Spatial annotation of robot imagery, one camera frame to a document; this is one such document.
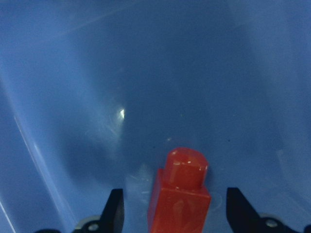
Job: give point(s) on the red block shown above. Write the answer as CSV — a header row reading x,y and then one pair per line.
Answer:
x,y
180,201

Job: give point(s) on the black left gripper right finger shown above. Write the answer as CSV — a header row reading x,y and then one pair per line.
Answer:
x,y
240,214

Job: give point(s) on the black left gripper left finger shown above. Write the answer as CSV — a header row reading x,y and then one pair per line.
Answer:
x,y
112,217

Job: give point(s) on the blue plastic tray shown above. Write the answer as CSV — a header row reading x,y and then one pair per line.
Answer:
x,y
95,93

